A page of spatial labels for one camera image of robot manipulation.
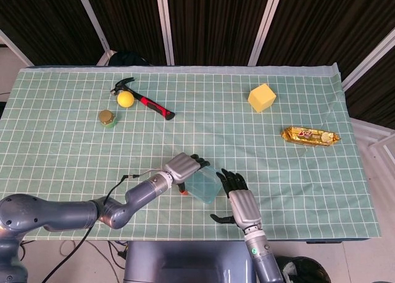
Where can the gold foil snack package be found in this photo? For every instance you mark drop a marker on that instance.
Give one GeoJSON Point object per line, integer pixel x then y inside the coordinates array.
{"type": "Point", "coordinates": [308, 136]}

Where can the small green brown jar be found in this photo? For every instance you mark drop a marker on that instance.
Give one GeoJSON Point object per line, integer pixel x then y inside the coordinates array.
{"type": "Point", "coordinates": [107, 118]}

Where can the clear container with blue lid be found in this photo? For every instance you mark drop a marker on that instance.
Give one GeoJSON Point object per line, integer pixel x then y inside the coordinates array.
{"type": "Point", "coordinates": [202, 197]}
{"type": "Point", "coordinates": [203, 182]}

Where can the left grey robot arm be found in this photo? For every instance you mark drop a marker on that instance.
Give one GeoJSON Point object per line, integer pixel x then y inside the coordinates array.
{"type": "Point", "coordinates": [61, 215]}

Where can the black trash bin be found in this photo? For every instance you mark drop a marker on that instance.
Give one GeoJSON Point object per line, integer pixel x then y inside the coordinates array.
{"type": "Point", "coordinates": [308, 270]}

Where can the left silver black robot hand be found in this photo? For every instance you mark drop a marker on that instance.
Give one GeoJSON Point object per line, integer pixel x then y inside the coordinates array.
{"type": "Point", "coordinates": [180, 167]}

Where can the green white grid tablecloth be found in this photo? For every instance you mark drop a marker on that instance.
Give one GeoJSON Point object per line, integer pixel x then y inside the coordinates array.
{"type": "Point", "coordinates": [216, 125]}

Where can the yellow ball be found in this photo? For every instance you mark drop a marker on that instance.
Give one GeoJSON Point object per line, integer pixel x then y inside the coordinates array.
{"type": "Point", "coordinates": [125, 99]}

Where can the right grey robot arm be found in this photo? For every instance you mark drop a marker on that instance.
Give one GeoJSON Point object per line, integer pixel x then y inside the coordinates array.
{"type": "Point", "coordinates": [262, 258]}

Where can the black chair back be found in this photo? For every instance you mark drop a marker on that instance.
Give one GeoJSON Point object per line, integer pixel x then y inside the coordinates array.
{"type": "Point", "coordinates": [126, 58]}

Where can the white metal rack frame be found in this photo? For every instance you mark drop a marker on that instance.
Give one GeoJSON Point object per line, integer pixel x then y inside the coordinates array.
{"type": "Point", "coordinates": [376, 141]}

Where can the red black claw hammer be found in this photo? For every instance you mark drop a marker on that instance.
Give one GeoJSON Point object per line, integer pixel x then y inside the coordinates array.
{"type": "Point", "coordinates": [154, 107]}

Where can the yellow foam cube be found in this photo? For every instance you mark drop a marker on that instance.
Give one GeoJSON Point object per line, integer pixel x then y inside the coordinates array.
{"type": "Point", "coordinates": [260, 98]}

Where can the white partition frame post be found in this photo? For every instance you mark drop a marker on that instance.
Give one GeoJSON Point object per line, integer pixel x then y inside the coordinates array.
{"type": "Point", "coordinates": [370, 53]}
{"type": "Point", "coordinates": [265, 24]}
{"type": "Point", "coordinates": [15, 47]}
{"type": "Point", "coordinates": [92, 21]}
{"type": "Point", "coordinates": [165, 27]}

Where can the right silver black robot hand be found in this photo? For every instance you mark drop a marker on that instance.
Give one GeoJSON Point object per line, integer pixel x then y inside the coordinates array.
{"type": "Point", "coordinates": [245, 206]}

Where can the grey robot torso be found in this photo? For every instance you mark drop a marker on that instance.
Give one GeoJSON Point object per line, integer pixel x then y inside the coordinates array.
{"type": "Point", "coordinates": [185, 264]}

